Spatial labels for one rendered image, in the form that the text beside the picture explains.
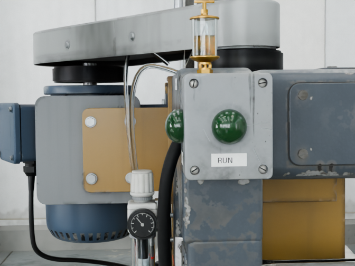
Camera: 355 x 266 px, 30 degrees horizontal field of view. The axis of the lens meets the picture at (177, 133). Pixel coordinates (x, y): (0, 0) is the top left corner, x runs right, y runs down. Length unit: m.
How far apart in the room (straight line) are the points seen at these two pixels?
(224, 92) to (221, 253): 0.15
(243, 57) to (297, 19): 5.24
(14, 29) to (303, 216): 5.12
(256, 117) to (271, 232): 0.39
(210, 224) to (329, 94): 0.16
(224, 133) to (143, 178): 0.29
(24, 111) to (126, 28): 0.23
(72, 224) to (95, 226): 0.04
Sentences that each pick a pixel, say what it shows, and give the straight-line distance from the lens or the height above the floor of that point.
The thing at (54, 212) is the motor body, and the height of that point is 1.13.
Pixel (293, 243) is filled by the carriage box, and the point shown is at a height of 1.11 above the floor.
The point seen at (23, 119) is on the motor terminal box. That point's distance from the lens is 1.01.
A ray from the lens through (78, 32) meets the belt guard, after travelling 0.96.
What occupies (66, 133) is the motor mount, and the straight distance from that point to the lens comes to 1.00.
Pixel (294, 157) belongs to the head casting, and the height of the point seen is 1.25.
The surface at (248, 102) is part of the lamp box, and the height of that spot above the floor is 1.31.
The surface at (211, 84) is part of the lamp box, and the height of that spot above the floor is 1.32.
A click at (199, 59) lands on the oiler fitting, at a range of 0.63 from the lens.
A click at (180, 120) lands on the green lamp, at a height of 1.29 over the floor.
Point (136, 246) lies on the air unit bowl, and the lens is 0.83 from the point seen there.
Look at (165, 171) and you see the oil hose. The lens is 0.62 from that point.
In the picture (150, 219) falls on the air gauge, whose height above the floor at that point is 1.16.
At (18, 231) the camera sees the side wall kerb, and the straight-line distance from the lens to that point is 5.95.
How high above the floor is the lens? 1.31
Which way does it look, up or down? 3 degrees down
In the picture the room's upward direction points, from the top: 1 degrees counter-clockwise
